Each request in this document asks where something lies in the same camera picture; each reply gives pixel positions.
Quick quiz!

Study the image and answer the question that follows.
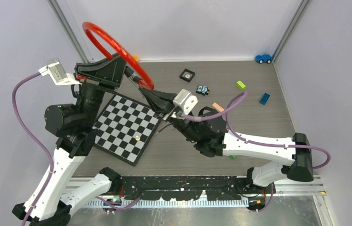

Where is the black square framed box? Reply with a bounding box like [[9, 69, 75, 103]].
[[179, 68, 196, 82]]

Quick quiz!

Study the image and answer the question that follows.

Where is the black white checkerboard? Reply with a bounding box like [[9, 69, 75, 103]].
[[93, 94, 160, 166]]

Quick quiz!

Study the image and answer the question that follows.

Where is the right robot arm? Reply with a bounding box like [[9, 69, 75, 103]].
[[139, 88, 314, 193]]

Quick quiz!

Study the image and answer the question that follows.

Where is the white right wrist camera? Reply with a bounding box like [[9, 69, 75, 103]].
[[172, 89, 198, 114]]

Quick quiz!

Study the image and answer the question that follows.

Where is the red cable lock chrome cylinder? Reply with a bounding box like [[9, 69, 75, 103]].
[[82, 22, 154, 90]]

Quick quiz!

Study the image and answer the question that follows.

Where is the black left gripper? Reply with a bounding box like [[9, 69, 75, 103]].
[[74, 51, 129, 127]]

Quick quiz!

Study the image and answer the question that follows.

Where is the lime green block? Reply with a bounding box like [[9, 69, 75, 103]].
[[236, 81, 246, 90]]

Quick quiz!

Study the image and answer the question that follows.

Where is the pink eraser block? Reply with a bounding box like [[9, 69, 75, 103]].
[[212, 103, 224, 112]]

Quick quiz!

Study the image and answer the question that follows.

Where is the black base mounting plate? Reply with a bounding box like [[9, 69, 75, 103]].
[[104, 176, 264, 201]]

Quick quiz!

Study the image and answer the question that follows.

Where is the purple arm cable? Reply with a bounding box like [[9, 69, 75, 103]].
[[181, 91, 331, 170], [11, 72, 55, 226]]

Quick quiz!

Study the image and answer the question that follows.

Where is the blue toy car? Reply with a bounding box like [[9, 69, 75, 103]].
[[255, 54, 273, 64]]

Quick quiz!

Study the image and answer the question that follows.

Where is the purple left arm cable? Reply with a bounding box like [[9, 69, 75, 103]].
[[11, 72, 55, 226]]

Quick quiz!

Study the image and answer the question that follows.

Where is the blue lego brick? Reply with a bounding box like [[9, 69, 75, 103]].
[[259, 93, 270, 105]]

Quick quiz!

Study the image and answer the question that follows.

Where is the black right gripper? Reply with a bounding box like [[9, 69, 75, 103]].
[[140, 84, 201, 142]]

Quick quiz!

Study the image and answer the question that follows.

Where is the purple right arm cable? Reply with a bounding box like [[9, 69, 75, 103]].
[[181, 91, 331, 170]]

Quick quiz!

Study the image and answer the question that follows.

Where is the blue owl toy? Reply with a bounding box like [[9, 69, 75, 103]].
[[195, 85, 210, 96]]

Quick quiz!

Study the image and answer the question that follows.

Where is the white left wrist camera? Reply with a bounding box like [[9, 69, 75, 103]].
[[38, 59, 81, 86]]

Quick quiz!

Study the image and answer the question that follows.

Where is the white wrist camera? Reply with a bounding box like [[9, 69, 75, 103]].
[[38, 59, 81, 86], [172, 89, 198, 114]]

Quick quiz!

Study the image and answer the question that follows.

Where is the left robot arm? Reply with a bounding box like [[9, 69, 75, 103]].
[[12, 54, 127, 226]]

